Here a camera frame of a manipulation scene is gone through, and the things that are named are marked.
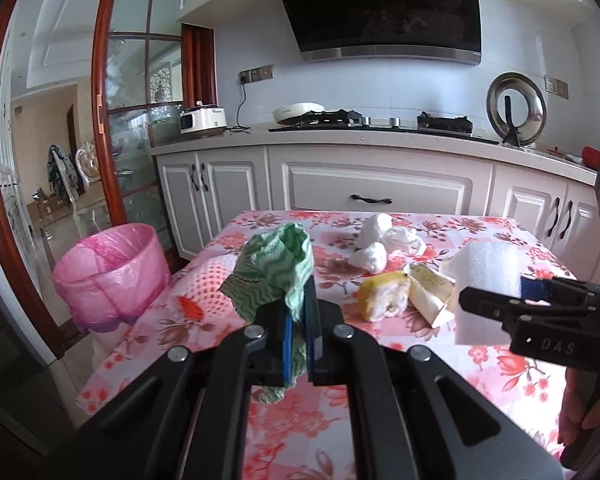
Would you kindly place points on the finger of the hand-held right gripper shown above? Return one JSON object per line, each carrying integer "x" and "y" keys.
{"x": 532, "y": 289}
{"x": 490, "y": 302}

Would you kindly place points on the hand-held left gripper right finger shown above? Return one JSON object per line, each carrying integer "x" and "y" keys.
{"x": 311, "y": 330}

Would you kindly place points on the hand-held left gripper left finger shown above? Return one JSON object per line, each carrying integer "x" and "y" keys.
{"x": 286, "y": 345}

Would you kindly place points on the white foam sheet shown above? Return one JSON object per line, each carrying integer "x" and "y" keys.
{"x": 485, "y": 270}

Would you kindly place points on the green patterned cloth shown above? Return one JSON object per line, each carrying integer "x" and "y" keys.
{"x": 280, "y": 255}

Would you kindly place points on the balled white tissue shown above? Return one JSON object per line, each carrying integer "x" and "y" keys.
{"x": 370, "y": 258}

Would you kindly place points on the pink white foam fruit net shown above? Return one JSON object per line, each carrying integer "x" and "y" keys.
{"x": 205, "y": 282}

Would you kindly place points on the pink trash bin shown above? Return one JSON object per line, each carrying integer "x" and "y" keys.
{"x": 115, "y": 280}

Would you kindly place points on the person's right hand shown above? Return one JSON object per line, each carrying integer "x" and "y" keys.
{"x": 574, "y": 410}

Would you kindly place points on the cream paper wrapper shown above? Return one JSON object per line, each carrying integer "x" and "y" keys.
{"x": 430, "y": 295}

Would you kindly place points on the yellow fruit peel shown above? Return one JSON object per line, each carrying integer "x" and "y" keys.
{"x": 382, "y": 297}

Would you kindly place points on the floral pink tablecloth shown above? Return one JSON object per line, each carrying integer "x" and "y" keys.
{"x": 340, "y": 255}

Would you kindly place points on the loose crumpled white tissue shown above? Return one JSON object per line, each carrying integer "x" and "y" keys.
{"x": 405, "y": 241}

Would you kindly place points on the large crumpled white tissue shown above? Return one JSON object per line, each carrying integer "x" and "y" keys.
{"x": 375, "y": 230}

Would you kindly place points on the red kitchen item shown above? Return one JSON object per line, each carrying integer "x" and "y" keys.
{"x": 590, "y": 156}

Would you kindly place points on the white lower kitchen cabinets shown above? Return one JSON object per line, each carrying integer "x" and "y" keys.
{"x": 330, "y": 185}

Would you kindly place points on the steel pot lid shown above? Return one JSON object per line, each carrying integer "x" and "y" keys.
{"x": 527, "y": 110}

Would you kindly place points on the black gas stove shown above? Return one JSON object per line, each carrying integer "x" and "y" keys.
{"x": 380, "y": 125}

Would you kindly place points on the white frying pan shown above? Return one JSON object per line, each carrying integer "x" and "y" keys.
{"x": 295, "y": 111}

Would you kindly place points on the white rice cooker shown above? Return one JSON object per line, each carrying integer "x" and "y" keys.
{"x": 202, "y": 120}

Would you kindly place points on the white ornate chair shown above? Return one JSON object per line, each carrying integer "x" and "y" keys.
{"x": 89, "y": 170}

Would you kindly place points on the cardboard boxes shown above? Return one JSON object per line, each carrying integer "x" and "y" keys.
{"x": 47, "y": 202}

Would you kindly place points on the wooden glass sliding door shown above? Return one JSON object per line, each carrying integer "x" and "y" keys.
{"x": 130, "y": 110}

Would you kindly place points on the patterned clothes pile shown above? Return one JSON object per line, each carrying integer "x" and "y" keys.
{"x": 60, "y": 170}

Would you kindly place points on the black range hood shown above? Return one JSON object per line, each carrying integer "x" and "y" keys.
{"x": 380, "y": 5}

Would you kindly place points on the white tall cabinet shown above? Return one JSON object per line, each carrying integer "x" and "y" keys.
{"x": 15, "y": 160}

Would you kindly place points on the wall socket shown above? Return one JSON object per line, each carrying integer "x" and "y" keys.
{"x": 556, "y": 87}
{"x": 257, "y": 74}

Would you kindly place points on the wooden door frame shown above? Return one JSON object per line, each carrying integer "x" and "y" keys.
{"x": 0, "y": 185}

